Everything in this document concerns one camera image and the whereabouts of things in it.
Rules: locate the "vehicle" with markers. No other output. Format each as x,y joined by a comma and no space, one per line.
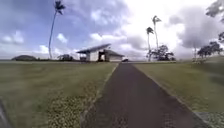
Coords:
125,60

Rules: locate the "white building with slanted roof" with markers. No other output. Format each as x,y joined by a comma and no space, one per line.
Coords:
100,53

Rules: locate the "dark asphalt path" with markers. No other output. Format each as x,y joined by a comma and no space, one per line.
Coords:
131,96

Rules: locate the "dark bush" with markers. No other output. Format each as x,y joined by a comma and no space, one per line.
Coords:
65,57

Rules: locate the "dark leafy tree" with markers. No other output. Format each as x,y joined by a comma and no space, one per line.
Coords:
161,53
210,49

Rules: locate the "grass lawn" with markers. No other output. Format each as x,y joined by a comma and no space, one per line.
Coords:
50,86
186,80

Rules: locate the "tall palm tree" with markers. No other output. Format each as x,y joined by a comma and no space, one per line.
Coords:
53,26

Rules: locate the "low dark domed building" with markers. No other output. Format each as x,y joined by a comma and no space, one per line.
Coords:
23,57

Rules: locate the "overhanging tree branches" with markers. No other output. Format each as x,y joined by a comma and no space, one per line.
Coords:
216,10

